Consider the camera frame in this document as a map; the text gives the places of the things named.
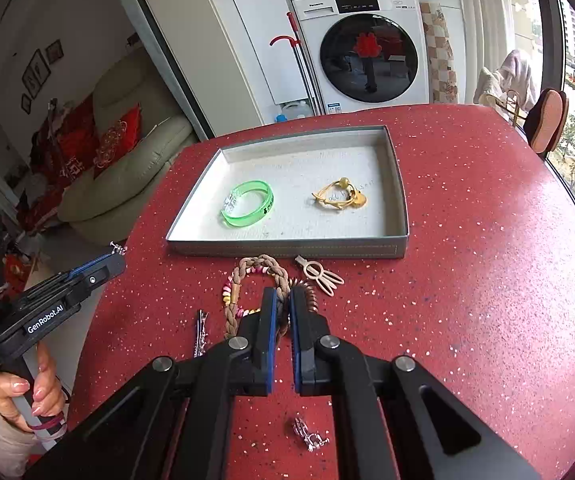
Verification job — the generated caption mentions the brown spiral hair tie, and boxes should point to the brown spiral hair tie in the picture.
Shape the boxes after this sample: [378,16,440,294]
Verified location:
[287,280,318,312]

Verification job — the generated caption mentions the white curtain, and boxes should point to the white curtain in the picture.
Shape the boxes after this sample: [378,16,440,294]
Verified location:
[455,0,523,106]

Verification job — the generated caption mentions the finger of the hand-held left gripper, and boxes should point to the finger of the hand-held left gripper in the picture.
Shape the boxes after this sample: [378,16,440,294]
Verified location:
[63,252,115,277]
[73,255,128,295]

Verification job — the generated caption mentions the tall white cabinet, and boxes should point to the tall white cabinet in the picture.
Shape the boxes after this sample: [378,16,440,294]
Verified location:
[127,0,288,141]

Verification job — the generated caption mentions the colourful spiral hair tie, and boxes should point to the colourful spiral hair tie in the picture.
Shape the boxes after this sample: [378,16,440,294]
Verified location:
[220,262,270,321]

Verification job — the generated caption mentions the brown chair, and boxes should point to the brown chair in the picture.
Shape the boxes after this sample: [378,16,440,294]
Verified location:
[523,87,569,153]

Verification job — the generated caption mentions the cream cloth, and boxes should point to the cream cloth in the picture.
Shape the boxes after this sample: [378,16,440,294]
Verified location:
[473,67,508,108]

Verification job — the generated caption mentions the red-handled mop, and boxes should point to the red-handled mop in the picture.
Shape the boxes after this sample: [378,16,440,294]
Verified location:
[270,11,321,116]

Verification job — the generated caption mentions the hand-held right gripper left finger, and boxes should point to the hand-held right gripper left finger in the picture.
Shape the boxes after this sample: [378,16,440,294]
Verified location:
[24,287,280,480]

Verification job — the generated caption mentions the red blanket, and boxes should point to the red blanket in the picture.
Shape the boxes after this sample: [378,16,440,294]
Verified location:
[17,97,100,231]

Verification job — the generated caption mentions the large picture frame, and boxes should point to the large picture frame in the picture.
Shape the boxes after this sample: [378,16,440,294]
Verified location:
[21,49,50,98]

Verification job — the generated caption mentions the brown braided hair tie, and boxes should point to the brown braided hair tie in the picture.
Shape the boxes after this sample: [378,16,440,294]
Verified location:
[223,254,293,343]

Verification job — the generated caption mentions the person's left hand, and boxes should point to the person's left hand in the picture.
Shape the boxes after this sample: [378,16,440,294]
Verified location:
[0,341,68,433]

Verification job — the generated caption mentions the white washing machine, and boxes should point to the white washing machine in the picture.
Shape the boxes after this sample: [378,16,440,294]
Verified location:
[287,0,431,115]

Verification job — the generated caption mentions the silver hair clip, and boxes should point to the silver hair clip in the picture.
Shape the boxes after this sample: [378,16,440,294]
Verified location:
[193,309,209,358]

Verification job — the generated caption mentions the grey shallow tray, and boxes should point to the grey shallow tray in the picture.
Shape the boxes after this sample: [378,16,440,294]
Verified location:
[166,125,411,260]

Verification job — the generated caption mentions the amber hair clip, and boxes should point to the amber hair clip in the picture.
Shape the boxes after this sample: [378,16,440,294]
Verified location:
[311,176,368,212]

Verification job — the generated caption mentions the cream leather sofa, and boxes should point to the cream leather sofa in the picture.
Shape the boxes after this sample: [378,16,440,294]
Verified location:
[57,52,198,241]

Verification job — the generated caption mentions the red patterned cushion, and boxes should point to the red patterned cushion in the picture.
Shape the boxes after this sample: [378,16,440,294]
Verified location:
[92,102,143,178]

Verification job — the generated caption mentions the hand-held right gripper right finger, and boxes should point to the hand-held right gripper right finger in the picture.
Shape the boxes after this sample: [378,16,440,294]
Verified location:
[289,287,543,480]

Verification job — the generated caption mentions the pale pink towel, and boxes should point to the pale pink towel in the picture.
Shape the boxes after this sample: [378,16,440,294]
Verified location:
[497,50,538,111]

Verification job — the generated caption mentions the green translucent bangle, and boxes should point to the green translucent bangle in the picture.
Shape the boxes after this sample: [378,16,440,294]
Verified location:
[220,180,274,228]

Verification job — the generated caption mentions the beige hair clip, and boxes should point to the beige hair clip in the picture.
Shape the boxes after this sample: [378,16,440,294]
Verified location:
[295,255,345,297]

